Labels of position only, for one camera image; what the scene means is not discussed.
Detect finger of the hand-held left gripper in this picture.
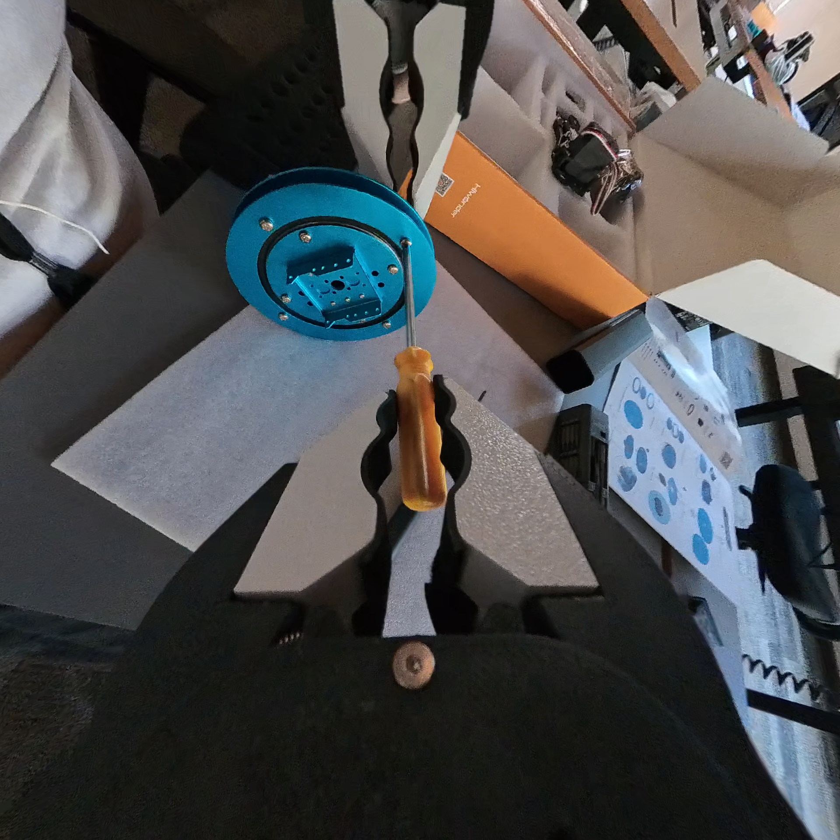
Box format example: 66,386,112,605
407,0,493,211
335,0,396,190

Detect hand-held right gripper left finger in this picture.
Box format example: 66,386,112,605
234,390,398,636

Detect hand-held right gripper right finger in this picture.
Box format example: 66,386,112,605
427,375,601,636

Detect black electric screwdriver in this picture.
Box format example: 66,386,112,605
386,390,490,549

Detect yellow handled screwdriver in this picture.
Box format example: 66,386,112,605
394,238,448,511

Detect blue round metal turntable base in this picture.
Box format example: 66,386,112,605
225,167,439,341

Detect grey desk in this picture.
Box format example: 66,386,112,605
0,171,749,710

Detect black screwdriver bit case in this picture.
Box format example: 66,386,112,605
548,403,611,509

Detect white foam sheet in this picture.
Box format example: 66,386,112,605
51,262,565,637

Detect printed instruction sheet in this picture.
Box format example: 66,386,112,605
604,357,739,585

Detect cardboard box with white flaps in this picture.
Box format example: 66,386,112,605
400,0,840,378

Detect dark bit case sleeve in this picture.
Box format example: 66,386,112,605
546,308,654,395

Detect printed instruction booklet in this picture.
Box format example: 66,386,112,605
646,298,746,473

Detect black office chair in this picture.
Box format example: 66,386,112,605
738,465,840,634

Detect black servo with wires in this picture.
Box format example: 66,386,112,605
550,115,644,214

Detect black coiled cable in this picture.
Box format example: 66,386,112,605
745,656,828,703

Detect thin white cord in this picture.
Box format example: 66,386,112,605
0,200,110,256

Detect black lanyard clip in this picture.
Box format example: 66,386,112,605
0,217,93,309

